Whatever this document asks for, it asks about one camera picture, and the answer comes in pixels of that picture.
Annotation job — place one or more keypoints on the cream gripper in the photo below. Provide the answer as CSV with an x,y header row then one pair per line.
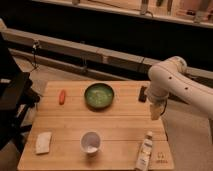
x,y
156,111

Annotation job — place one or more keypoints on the white sponge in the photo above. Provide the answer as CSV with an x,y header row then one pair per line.
x,y
43,140

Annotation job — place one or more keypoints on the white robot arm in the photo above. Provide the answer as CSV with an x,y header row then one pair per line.
x,y
168,76

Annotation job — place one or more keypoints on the green ceramic bowl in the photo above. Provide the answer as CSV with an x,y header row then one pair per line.
x,y
99,95

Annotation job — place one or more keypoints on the black rectangular block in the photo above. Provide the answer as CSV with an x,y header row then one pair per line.
x,y
142,96

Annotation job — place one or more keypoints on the clear plastic bottle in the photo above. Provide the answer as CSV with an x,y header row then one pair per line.
x,y
144,153

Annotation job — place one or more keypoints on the wooden table top board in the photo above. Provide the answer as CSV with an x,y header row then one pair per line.
x,y
121,127

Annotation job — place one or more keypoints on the white paper cup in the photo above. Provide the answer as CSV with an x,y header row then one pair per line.
x,y
90,143

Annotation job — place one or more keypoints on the orange carrot toy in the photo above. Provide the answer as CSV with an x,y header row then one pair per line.
x,y
62,97

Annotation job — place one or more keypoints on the black chair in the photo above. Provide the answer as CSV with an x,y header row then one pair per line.
x,y
16,97

